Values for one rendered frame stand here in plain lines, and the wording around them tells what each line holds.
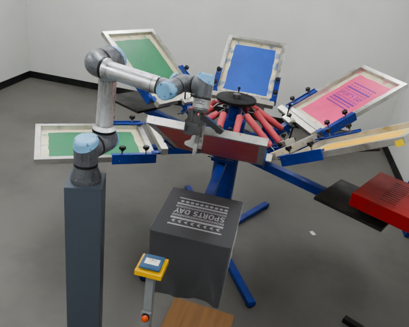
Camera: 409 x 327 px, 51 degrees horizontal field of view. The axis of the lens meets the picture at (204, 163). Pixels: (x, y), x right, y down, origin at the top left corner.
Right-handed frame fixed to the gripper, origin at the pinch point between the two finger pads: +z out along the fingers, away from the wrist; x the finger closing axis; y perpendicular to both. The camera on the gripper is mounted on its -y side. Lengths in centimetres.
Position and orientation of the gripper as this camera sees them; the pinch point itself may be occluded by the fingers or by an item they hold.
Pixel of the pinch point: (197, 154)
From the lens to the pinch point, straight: 188.2
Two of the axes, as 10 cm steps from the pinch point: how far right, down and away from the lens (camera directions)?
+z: -1.8, 9.7, 1.7
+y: -9.7, -2.0, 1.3
